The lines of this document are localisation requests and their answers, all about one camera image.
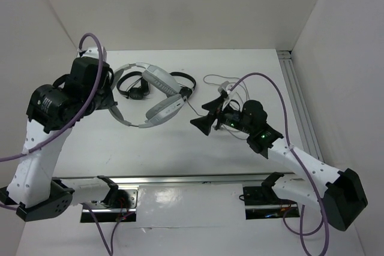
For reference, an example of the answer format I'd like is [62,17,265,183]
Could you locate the left black headphones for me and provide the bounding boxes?
[116,71,151,100]

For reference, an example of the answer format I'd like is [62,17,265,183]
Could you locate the grey white headphones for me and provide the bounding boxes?
[109,62,196,129]

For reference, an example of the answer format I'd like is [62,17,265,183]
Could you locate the grey headphone cable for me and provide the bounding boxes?
[185,74,251,140]

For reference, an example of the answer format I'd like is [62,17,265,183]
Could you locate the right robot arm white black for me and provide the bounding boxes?
[190,96,368,231]

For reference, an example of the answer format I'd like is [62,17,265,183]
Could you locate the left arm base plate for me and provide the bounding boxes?
[87,185,139,223]

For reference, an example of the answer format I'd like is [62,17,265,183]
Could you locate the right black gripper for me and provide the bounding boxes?
[190,95,253,135]

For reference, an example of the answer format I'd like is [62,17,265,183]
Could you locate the black headphones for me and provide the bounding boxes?
[169,71,197,98]
[116,71,151,100]

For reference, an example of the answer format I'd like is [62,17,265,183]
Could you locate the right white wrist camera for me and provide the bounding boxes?
[218,81,235,110]

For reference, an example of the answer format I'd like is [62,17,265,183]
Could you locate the right black headphones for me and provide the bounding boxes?
[169,71,197,98]

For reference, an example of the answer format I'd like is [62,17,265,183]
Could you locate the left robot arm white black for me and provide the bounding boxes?
[1,56,118,222]

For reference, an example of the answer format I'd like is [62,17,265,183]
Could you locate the aluminium front rail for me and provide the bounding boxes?
[68,172,296,185]

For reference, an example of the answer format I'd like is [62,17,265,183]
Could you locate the aluminium side rail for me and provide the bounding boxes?
[277,50,323,162]

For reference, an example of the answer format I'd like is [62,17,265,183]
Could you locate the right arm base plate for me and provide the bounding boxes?
[239,186,299,220]

